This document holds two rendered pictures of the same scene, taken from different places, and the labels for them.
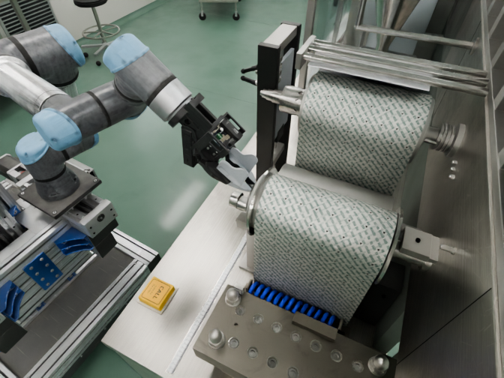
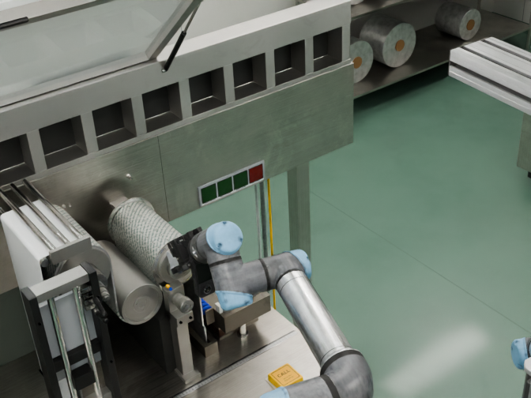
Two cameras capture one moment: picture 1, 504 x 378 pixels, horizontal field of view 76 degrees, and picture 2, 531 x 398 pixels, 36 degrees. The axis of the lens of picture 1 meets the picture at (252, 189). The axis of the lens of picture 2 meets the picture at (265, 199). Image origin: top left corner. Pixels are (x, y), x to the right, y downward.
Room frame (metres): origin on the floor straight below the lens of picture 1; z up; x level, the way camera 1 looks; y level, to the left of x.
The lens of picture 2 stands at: (1.81, 1.06, 2.56)
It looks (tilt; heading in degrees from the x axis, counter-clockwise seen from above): 33 degrees down; 210
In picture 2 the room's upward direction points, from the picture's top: 3 degrees counter-clockwise
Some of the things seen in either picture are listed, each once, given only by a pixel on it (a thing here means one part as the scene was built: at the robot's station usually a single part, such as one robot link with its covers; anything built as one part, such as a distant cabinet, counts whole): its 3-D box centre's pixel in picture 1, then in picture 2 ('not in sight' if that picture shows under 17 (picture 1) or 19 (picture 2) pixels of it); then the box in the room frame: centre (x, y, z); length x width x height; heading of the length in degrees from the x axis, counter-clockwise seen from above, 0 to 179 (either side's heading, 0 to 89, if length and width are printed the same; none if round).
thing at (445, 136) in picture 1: (439, 136); not in sight; (0.53, -0.39, 1.33); 0.07 x 0.07 x 0.07; 65
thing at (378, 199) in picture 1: (328, 203); (119, 280); (0.48, -0.18, 1.17); 0.26 x 0.12 x 0.12; 65
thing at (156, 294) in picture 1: (157, 293); (285, 378); (0.38, 0.26, 0.91); 0.07 x 0.07 x 0.02; 65
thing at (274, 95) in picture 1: (272, 95); (101, 292); (0.69, -0.05, 1.33); 0.06 x 0.03 x 0.03; 65
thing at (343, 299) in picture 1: (302, 287); (178, 279); (0.32, -0.11, 1.08); 0.23 x 0.01 x 0.18; 65
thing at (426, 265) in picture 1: (409, 253); not in sight; (0.30, -0.28, 1.25); 0.07 x 0.04 x 0.04; 65
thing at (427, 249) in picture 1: (420, 244); (122, 204); (0.30, -0.29, 1.28); 0.06 x 0.05 x 0.02; 65
